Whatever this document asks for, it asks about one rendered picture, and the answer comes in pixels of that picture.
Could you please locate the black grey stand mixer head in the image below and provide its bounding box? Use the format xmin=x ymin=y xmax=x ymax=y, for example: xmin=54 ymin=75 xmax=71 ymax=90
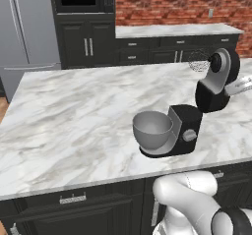
xmin=194 ymin=47 xmax=241 ymax=114

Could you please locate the grey metal mixer bowl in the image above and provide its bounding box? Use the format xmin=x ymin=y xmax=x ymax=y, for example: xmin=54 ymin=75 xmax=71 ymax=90
xmin=132 ymin=110 xmax=174 ymax=151

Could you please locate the silver cupboard door handle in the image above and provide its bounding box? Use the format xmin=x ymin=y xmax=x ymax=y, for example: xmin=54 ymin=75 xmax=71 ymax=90
xmin=9 ymin=222 xmax=22 ymax=235
xmin=150 ymin=199 xmax=160 ymax=228

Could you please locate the grey mixer knob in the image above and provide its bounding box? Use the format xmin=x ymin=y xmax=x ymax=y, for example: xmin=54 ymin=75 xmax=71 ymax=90
xmin=181 ymin=129 xmax=198 ymax=144

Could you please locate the black island drawer front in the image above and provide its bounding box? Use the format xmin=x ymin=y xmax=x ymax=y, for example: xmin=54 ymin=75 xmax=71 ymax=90
xmin=206 ymin=161 xmax=252 ymax=194
xmin=0 ymin=178 xmax=146 ymax=221

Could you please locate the black tall cupboard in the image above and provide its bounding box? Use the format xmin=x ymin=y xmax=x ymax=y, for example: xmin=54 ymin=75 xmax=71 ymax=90
xmin=53 ymin=12 xmax=117 ymax=71

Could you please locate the black cupboard run marble top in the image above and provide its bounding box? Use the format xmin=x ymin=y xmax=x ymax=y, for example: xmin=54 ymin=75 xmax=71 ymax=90
xmin=114 ymin=23 xmax=245 ymax=67

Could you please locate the silver drawer handle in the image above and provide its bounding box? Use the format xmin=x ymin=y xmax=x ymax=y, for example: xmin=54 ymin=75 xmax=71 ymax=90
xmin=212 ymin=169 xmax=225 ymax=180
xmin=58 ymin=192 xmax=88 ymax=206

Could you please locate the wire whisk attachment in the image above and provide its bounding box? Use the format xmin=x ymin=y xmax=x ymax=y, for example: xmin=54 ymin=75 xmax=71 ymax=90
xmin=187 ymin=49 xmax=212 ymax=73

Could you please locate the grey fridge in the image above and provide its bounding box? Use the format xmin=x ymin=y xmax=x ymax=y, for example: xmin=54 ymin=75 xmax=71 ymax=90
xmin=0 ymin=0 xmax=62 ymax=104

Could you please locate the black island cupboard door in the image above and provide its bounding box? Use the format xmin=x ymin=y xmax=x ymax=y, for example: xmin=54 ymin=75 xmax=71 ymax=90
xmin=140 ymin=175 xmax=171 ymax=235
xmin=12 ymin=199 xmax=144 ymax=235

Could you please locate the black stand mixer base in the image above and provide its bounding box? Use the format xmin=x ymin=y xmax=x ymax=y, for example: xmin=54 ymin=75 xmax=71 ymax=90
xmin=139 ymin=103 xmax=204 ymax=159

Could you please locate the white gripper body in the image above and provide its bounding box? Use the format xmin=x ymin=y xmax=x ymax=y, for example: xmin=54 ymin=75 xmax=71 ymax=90
xmin=224 ymin=76 xmax=252 ymax=97

